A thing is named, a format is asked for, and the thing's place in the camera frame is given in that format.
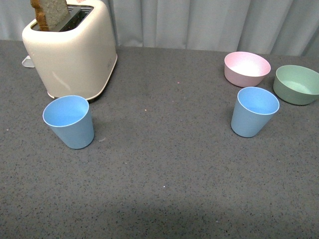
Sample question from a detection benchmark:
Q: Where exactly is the blue cup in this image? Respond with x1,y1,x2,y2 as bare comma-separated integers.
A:
231,87,280,137
42,95,94,149

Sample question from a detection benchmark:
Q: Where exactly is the pink bowl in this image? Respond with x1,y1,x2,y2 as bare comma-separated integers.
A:
224,51,271,87

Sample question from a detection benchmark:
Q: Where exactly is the cream white toaster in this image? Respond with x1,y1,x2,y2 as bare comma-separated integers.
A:
22,0,118,100

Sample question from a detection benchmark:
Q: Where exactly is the green bowl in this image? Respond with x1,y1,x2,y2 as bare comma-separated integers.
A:
273,65,319,106

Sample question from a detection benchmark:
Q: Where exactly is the white power plug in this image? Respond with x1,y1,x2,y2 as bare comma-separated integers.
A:
22,55,34,68

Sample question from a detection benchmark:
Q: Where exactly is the toast bread slice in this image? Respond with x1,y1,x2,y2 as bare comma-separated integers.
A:
30,0,69,31

